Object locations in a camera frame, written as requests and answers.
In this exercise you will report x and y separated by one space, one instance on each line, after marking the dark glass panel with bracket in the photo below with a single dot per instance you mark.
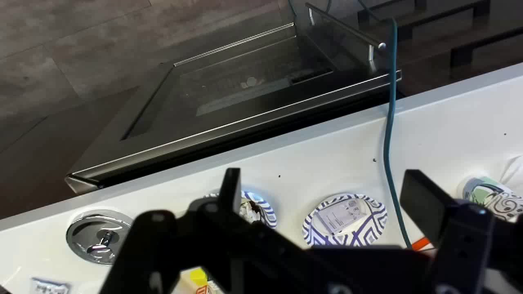
338 34

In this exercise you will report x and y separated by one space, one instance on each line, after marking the clear snack packet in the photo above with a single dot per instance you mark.
50 287

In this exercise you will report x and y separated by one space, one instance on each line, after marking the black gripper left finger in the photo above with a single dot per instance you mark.
181 251

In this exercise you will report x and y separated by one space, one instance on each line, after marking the patterned ceramic bowl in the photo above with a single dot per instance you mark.
267 210

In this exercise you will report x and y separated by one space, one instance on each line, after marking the silver round lid with knob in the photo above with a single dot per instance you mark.
99 238

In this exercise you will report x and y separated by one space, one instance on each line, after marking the orange plastic item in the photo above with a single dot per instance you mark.
423 244

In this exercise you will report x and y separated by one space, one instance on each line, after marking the patterned paper cup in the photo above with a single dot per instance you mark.
491 199

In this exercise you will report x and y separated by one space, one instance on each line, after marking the blue patterned paper plate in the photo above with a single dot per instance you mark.
346 222

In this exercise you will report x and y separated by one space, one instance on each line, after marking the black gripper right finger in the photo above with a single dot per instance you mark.
468 246

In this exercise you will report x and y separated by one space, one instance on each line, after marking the black stand frame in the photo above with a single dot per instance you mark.
436 22

